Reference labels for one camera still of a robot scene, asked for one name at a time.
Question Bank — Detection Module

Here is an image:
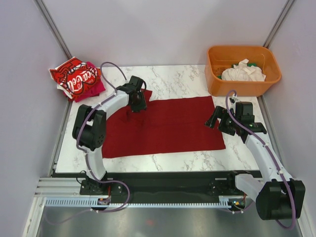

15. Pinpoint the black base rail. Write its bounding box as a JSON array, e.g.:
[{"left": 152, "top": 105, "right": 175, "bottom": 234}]
[{"left": 79, "top": 170, "right": 262, "bottom": 204}]

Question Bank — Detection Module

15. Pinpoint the red coca cola t shirt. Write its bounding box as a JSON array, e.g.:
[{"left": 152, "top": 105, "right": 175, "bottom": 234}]
[{"left": 57, "top": 62, "right": 100, "bottom": 98}]

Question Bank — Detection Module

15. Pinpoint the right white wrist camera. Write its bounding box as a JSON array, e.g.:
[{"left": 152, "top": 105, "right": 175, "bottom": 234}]
[{"left": 229, "top": 95, "right": 240, "bottom": 104}]

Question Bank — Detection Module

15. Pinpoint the right aluminium corner post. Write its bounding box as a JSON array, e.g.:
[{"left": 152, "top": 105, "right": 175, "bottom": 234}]
[{"left": 263, "top": 0, "right": 296, "bottom": 49}]

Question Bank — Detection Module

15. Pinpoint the aluminium corner post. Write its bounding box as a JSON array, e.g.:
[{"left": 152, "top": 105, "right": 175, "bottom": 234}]
[
  {"left": 263, "top": 0, "right": 296, "bottom": 49},
  {"left": 34, "top": 0, "right": 72, "bottom": 59}
]

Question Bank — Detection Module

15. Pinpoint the orange plastic bin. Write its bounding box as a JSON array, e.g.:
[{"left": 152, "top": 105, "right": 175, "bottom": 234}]
[{"left": 205, "top": 45, "right": 281, "bottom": 96}]

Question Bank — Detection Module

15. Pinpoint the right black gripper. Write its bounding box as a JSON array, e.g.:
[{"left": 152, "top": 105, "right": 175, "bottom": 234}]
[{"left": 204, "top": 106, "right": 240, "bottom": 136}]

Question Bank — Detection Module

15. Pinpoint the green cloth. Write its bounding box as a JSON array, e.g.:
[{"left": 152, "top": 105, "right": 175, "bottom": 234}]
[{"left": 232, "top": 63, "right": 257, "bottom": 68}]

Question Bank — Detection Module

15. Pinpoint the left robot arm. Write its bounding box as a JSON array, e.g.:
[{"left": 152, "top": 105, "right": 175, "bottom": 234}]
[{"left": 72, "top": 76, "right": 147, "bottom": 194}]

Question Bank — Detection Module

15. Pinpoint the pink folded t shirt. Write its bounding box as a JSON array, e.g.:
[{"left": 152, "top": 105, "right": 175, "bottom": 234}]
[{"left": 72, "top": 62, "right": 105, "bottom": 102}]

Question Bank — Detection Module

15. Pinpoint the dark red t shirt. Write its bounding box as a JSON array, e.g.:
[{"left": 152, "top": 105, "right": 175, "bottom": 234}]
[{"left": 102, "top": 90, "right": 226, "bottom": 158}]

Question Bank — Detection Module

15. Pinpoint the white slotted cable duct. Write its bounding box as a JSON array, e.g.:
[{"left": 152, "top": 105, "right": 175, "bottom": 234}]
[{"left": 44, "top": 197, "right": 238, "bottom": 209}]

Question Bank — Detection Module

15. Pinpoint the red white patterned t shirt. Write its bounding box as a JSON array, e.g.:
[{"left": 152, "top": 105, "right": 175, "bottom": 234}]
[{"left": 49, "top": 57, "right": 82, "bottom": 84}]

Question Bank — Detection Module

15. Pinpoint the left aluminium corner post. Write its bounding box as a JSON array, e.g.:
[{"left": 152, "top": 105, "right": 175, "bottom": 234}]
[{"left": 34, "top": 0, "right": 72, "bottom": 59}]

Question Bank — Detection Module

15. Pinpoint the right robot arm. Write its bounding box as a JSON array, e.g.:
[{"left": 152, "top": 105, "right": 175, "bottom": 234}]
[{"left": 205, "top": 99, "right": 306, "bottom": 220}]

